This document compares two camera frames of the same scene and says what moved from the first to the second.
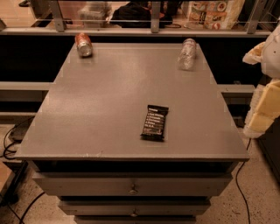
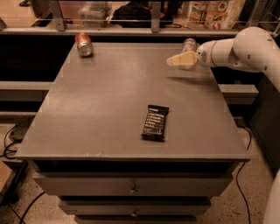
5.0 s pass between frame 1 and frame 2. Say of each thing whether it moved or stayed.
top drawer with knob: stayed
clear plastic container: stayed
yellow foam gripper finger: moved
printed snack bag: stayed
